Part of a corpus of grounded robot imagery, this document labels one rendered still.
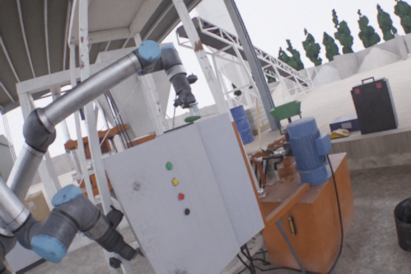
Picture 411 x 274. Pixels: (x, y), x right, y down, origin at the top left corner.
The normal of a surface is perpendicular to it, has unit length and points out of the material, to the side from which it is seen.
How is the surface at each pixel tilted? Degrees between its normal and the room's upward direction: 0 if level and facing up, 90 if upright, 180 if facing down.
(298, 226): 90
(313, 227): 90
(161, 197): 90
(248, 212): 90
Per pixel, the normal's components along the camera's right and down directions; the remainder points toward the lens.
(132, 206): 0.71, -0.23
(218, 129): 0.55, -0.18
